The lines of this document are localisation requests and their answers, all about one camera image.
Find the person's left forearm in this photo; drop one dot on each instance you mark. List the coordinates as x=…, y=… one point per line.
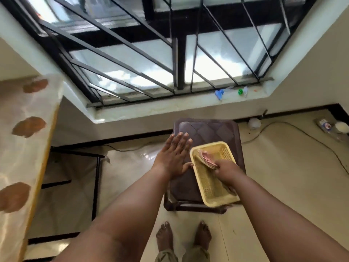
x=122, y=215

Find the black metal table frame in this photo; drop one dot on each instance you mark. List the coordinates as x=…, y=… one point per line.
x=96, y=182

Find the black window frame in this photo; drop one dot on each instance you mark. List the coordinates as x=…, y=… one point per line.
x=181, y=62

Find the olive trousers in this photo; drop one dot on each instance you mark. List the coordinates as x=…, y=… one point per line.
x=190, y=255

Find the person's right hand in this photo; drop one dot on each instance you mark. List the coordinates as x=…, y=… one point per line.
x=226, y=173

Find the person's foot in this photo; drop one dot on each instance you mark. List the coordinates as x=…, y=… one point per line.
x=203, y=234
x=164, y=236

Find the person's left little finger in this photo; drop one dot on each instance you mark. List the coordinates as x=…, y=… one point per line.
x=170, y=143

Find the person's left foot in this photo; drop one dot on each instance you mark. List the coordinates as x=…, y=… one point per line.
x=164, y=236

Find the stack of pink banknotes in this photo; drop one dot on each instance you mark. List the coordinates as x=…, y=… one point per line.
x=205, y=158

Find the green capped small bottle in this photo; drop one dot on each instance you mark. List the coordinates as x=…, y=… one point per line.
x=241, y=91

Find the person's left hand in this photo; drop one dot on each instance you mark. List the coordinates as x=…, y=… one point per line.
x=172, y=158

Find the blue plastic clip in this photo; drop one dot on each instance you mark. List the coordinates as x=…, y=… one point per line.
x=219, y=94

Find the clear plastic bottle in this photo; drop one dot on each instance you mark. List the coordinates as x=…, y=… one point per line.
x=328, y=128

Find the person's right foot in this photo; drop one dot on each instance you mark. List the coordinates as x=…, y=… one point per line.
x=203, y=234

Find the yellow plastic basket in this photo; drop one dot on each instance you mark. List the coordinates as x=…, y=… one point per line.
x=210, y=188

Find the brown plastic stool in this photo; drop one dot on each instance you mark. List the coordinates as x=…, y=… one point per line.
x=207, y=132

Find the person's left middle finger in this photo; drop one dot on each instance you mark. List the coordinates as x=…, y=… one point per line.
x=184, y=141

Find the black metal window grille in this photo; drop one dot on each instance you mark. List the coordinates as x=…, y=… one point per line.
x=128, y=70

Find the white round bulb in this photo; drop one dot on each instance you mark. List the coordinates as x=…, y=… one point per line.
x=254, y=123

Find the person's left thumb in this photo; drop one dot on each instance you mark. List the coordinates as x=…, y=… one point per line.
x=189, y=167

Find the person's right forearm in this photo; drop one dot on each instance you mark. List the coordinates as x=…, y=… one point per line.
x=278, y=221

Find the person's right fingers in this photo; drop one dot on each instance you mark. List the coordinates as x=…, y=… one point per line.
x=217, y=169

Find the cream tablecloth with brown spots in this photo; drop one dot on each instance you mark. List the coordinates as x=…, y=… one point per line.
x=21, y=150

